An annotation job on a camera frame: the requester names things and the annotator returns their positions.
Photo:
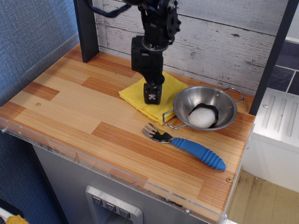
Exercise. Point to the silver dispenser button panel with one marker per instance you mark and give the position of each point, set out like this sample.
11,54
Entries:
108,209

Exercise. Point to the dark frame post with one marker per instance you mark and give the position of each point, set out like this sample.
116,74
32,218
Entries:
276,48
86,29

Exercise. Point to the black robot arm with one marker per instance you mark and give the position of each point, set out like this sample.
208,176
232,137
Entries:
160,23

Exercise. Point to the dark right frame post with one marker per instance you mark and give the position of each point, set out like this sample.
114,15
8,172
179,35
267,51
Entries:
276,48

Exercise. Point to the steel colander bowl with handles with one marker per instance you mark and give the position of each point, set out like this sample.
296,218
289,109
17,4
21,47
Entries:
221,102

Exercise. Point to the yellow object at corner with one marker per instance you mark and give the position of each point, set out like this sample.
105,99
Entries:
16,220

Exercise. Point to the grey toy fridge cabinet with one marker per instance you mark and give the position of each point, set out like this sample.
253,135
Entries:
164,194

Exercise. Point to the clear acrylic edge guard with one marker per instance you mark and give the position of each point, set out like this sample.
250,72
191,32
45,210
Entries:
98,149

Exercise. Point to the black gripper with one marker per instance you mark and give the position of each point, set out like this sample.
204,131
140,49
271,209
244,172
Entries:
150,65

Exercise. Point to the dark left frame post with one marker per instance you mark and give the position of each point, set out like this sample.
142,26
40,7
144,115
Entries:
86,29

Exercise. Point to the fork with blue handle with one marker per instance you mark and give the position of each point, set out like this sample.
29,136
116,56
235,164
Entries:
206,155

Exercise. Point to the white toy sink unit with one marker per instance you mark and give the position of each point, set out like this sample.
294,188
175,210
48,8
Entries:
273,148

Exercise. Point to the yellow towel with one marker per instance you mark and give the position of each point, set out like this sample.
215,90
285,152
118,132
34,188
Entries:
134,96

